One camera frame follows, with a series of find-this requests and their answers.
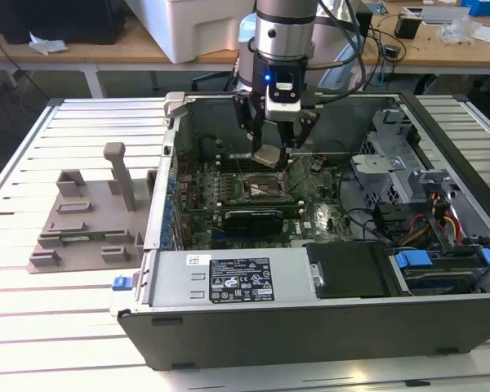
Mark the crumpled clear plastic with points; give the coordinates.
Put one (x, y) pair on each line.
(49, 44)

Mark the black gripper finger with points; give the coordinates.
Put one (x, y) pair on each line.
(247, 112)
(306, 126)

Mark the wooden desk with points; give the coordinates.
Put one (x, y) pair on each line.
(433, 53)
(106, 53)

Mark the silver flat tray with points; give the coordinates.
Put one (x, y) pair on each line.
(445, 15)

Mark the blue slot retainer clip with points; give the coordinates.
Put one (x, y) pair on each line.
(167, 228)
(170, 213)
(173, 184)
(166, 241)
(171, 200)

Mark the blue disk carrier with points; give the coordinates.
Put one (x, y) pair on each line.
(412, 259)

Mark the green RAM stick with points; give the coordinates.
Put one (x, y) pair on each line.
(94, 236)

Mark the black RAM slot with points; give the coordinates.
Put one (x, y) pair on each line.
(261, 203)
(261, 199)
(226, 170)
(226, 161)
(226, 157)
(261, 206)

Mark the silver CPU plate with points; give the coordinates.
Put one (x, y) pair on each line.
(266, 156)

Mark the blue cardboard box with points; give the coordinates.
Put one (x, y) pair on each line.
(486, 7)

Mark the black graphics card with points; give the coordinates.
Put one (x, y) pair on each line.
(253, 222)

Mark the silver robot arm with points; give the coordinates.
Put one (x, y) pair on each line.
(283, 32)

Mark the large black box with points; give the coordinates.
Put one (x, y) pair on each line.
(57, 20)

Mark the green motherboard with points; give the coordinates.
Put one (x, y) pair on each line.
(322, 222)

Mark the grey plastic parts rack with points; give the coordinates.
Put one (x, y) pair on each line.
(85, 220)

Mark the white plastic box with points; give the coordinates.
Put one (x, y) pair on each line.
(196, 28)

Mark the CPU socket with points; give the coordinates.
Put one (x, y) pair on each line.
(265, 185)

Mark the small black box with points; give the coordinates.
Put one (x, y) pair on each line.
(406, 28)

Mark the black hard disk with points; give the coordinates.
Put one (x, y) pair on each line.
(433, 281)

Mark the metal drive cage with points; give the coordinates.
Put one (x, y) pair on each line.
(386, 171)

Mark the blue case latch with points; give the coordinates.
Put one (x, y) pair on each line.
(120, 283)

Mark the thin metal locking lever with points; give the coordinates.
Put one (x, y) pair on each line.
(240, 167)

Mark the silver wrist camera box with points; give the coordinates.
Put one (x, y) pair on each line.
(283, 110)

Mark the clear plastic bag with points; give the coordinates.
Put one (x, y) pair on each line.
(455, 32)

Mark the black PC case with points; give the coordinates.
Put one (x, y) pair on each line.
(310, 335)

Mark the grey power supply box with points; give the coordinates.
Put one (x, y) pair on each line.
(175, 281)

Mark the small black adapter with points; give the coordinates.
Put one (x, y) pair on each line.
(393, 52)

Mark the black plastic drive cover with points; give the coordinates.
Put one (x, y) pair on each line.
(347, 269)

